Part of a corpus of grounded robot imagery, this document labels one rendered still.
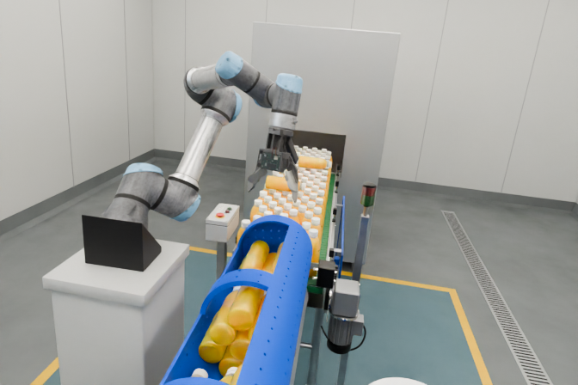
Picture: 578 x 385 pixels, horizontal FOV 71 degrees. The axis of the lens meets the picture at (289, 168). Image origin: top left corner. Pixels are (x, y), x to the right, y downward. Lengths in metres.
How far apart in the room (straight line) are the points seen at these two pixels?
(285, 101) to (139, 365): 0.90
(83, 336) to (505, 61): 5.45
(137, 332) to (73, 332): 0.21
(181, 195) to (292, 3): 4.59
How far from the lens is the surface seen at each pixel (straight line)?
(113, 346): 1.43
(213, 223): 1.80
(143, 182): 1.39
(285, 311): 1.12
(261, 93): 1.19
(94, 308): 1.38
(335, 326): 1.95
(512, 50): 5.96
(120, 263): 1.38
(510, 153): 6.15
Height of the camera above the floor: 1.85
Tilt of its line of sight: 17 degrees down
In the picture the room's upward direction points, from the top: 5 degrees clockwise
